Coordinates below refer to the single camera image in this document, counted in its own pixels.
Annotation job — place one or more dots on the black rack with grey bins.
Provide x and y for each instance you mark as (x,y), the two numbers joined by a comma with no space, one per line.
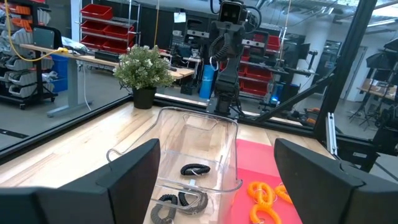
(38,84)

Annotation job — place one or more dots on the wooden top desk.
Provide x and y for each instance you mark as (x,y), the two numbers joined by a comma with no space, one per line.
(90,60)

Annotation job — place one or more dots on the red storage bin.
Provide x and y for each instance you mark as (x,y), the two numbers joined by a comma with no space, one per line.
(96,12)
(117,46)
(93,27)
(119,32)
(259,74)
(255,87)
(273,43)
(92,41)

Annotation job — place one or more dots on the white paper sheet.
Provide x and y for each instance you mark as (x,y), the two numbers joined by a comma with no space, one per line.
(179,17)

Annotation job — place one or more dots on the blue plastic crate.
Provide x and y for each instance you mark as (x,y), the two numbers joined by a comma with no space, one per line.
(59,73)

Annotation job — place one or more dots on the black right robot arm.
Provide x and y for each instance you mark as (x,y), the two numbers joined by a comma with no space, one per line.
(225,84)

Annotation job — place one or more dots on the silver aluminium bracket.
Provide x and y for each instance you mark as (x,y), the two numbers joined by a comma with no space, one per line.
(331,133)

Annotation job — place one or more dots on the pink translucent plastic bin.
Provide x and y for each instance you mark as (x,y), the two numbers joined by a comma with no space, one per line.
(255,155)

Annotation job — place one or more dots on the clear plastic bin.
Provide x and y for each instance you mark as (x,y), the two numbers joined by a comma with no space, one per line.
(199,137)

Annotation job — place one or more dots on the artificial potted green plant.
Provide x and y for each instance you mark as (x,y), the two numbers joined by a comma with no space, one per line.
(143,68)

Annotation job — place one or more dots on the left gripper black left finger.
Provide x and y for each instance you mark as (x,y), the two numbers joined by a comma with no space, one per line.
(93,199)

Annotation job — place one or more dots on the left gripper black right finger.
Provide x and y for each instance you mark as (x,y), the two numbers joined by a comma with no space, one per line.
(335,196)

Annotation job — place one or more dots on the blue plastic barrel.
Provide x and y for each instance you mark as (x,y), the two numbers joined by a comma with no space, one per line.
(206,82)

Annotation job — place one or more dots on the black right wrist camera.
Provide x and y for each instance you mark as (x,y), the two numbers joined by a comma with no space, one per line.
(230,12)

